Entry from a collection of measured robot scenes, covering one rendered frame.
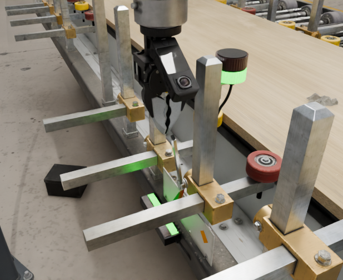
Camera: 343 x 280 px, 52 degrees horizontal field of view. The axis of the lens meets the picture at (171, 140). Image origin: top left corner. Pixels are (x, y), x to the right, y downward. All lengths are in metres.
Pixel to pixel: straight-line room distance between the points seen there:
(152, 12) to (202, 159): 0.31
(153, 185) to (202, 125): 0.39
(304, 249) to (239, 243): 0.47
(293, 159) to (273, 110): 0.55
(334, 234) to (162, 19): 0.42
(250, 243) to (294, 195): 0.51
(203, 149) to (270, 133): 0.26
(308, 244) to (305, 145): 0.16
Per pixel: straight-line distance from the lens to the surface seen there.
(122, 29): 1.09
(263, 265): 0.53
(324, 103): 1.11
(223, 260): 0.86
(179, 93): 0.56
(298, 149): 0.48
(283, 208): 0.54
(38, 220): 2.03
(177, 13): 0.59
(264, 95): 1.11
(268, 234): 0.58
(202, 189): 0.76
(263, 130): 0.93
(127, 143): 1.22
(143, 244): 1.81
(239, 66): 0.66
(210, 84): 0.65
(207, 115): 0.68
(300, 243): 0.56
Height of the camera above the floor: 1.37
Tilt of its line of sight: 33 degrees down
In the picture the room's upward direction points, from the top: straight up
